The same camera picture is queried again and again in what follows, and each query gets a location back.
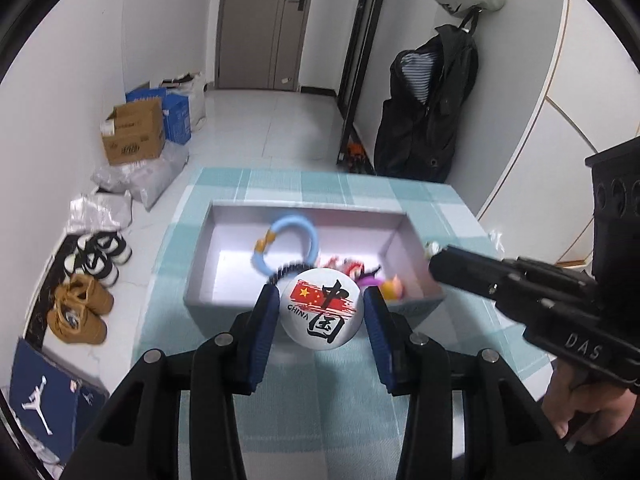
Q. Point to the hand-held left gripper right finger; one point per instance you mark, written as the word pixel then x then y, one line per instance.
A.
pixel 378 332

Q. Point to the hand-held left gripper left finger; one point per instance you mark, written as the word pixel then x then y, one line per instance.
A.
pixel 265 325

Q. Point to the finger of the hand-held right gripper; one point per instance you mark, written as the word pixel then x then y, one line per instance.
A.
pixel 470 272
pixel 555 280

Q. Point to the small white charm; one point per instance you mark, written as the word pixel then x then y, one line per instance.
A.
pixel 432 250

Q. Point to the round white badge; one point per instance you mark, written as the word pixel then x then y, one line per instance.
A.
pixel 320 310

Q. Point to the grey cardboard box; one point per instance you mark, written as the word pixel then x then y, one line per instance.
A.
pixel 215 260

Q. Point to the person's right hand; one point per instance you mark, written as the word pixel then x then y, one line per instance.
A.
pixel 590 410

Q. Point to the black jacket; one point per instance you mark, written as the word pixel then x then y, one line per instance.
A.
pixel 425 125

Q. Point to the orange black tool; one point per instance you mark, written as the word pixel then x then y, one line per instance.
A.
pixel 356 152

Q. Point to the tan boot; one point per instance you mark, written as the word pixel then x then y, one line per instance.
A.
pixel 92 292
pixel 75 320

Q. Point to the clear plastic bag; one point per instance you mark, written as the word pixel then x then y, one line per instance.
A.
pixel 150 175

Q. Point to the striped shirt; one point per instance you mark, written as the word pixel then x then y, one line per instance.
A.
pixel 417 80

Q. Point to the silver plastic bag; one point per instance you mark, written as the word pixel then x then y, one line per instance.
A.
pixel 97 212

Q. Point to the blue cardboard box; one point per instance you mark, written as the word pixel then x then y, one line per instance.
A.
pixel 177 115

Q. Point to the navy shoebox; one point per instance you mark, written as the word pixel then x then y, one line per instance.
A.
pixel 45 390

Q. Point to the white cloth bag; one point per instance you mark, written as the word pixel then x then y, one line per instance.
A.
pixel 197 105

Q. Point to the brown cardboard box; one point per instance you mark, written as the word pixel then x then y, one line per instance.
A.
pixel 132 132

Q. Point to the black clothes rack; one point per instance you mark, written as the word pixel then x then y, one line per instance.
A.
pixel 357 60

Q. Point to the grey door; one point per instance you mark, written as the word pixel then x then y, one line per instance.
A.
pixel 250 25

